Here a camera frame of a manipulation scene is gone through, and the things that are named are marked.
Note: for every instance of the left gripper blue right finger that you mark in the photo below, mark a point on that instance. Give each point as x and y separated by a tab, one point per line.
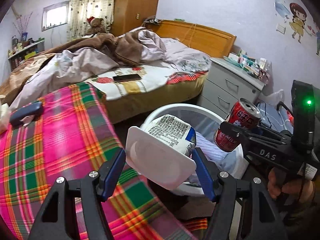
207	173

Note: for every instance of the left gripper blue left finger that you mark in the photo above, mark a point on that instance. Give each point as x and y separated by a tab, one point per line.
110	172

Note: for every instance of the white yogurt cup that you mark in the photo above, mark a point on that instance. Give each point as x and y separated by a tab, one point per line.
162	151

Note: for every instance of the dark red can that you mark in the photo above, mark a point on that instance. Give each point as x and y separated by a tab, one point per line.
243	114

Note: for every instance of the lavender foam fruit net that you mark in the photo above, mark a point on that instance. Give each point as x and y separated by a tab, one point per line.
224	161

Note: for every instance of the person's right hand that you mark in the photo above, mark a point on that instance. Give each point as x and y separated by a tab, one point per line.
304	190

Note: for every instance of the pink plaid tablecloth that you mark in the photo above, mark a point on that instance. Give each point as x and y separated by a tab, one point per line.
72	137

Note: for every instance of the grey drawer cabinet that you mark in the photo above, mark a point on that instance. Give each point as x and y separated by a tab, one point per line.
225	84

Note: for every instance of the items on cabinet top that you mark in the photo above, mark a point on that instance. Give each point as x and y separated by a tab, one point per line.
257	68

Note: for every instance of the floral bed sheet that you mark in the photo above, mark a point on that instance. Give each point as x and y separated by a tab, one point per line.
152	77

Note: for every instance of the black smartphone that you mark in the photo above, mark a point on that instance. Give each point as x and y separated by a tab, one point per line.
126	78

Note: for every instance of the dark blue glasses case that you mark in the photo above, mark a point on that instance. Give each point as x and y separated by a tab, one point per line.
26	114

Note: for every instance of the light purple duvet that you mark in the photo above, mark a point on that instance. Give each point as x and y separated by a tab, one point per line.
67	67

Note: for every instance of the tissue pack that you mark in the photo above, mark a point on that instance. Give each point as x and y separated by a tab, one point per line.
5	117

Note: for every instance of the wooden headboard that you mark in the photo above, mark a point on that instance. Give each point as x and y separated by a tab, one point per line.
214	42

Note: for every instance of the brown blanket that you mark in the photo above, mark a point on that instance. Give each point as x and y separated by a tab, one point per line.
126	49

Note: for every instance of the teddy bear with red hat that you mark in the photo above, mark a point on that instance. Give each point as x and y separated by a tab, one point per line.
96	26

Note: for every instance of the cluttered shelf desk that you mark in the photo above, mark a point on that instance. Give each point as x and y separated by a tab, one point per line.
20	54

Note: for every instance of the small window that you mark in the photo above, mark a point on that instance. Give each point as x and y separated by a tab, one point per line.
55	15

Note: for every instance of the wooden wardrobe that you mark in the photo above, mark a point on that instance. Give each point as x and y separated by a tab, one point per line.
129	14

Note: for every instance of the patterned curtain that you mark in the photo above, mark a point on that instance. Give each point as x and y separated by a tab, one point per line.
81	10

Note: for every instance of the vase with branches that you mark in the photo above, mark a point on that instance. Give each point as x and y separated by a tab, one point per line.
21	25

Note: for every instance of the cartoon girl wall sticker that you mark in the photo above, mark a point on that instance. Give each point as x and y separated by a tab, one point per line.
298	21

